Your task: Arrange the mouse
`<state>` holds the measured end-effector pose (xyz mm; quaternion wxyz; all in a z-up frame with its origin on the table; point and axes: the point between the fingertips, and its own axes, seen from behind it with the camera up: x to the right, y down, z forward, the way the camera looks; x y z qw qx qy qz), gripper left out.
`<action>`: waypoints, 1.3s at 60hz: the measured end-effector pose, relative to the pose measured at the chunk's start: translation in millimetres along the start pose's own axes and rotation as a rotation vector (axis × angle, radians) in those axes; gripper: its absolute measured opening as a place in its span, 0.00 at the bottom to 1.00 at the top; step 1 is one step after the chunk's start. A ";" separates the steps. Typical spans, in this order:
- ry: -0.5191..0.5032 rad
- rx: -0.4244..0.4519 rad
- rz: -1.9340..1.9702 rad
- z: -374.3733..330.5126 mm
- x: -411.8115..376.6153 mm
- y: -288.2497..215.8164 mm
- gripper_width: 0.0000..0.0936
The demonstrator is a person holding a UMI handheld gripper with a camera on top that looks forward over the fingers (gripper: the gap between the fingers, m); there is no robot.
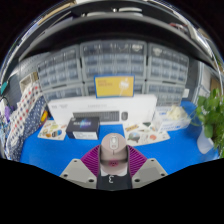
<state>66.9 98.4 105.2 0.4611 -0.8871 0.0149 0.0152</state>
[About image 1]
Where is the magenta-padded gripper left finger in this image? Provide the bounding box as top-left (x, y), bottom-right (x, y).
top-left (59, 144), bottom-right (103, 190)

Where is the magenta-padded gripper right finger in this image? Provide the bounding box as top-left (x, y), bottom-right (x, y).
top-left (126, 144), bottom-right (170, 190)

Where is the pale pink computer mouse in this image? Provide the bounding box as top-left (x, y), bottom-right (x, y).
top-left (99, 132), bottom-right (129, 176)

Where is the large blue desk mat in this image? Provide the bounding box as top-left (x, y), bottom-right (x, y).
top-left (19, 99), bottom-right (219, 176)

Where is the large cartoon sticker sheet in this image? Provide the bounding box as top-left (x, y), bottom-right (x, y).
top-left (122, 120), bottom-right (171, 147)

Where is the small black cardboard box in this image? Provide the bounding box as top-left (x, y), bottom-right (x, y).
top-left (65, 116), bottom-right (101, 141)

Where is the small cartoon sticker sheet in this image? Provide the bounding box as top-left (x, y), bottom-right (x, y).
top-left (37, 119), bottom-right (69, 141)

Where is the white blue tissue box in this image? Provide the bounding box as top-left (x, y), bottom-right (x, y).
top-left (153, 104), bottom-right (193, 133)

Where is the navy polka dot cloth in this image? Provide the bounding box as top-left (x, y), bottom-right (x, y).
top-left (6, 94), bottom-right (48, 163)

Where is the white keyboard packaging box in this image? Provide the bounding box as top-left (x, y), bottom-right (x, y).
top-left (47, 94), bottom-right (158, 128)

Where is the white polka dot cloth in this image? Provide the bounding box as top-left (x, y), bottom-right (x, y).
top-left (6, 81), bottom-right (43, 148)

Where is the green plant in white pot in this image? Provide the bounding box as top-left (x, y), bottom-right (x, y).
top-left (191, 88), bottom-right (224, 158)

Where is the yellow box with blue edge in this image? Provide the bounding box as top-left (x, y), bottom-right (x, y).
top-left (94, 74), bottom-right (135, 99)

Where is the white woven basket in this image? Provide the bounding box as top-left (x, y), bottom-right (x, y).
top-left (19, 71), bottom-right (39, 94)

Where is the dark shelf unit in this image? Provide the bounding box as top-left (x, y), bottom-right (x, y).
top-left (9, 0), bottom-right (221, 64)

